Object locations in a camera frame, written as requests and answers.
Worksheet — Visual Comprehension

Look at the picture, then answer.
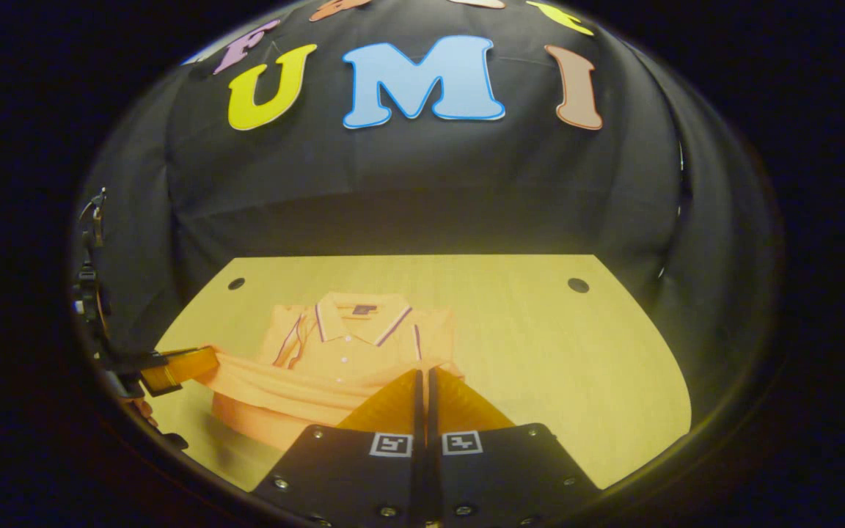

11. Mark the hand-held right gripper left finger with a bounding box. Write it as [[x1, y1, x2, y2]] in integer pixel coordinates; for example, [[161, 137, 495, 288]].
[[252, 368, 424, 528]]

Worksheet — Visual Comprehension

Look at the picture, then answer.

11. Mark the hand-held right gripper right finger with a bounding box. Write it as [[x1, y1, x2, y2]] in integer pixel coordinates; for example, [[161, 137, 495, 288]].
[[428, 367, 604, 528]]

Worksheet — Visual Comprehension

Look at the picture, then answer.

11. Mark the orange polo T-shirt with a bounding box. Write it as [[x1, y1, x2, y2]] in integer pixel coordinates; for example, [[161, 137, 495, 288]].
[[199, 292, 467, 452]]

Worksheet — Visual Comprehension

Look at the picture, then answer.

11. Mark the black backdrop cloth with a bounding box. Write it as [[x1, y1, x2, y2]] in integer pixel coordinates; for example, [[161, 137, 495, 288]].
[[70, 0, 784, 420]]

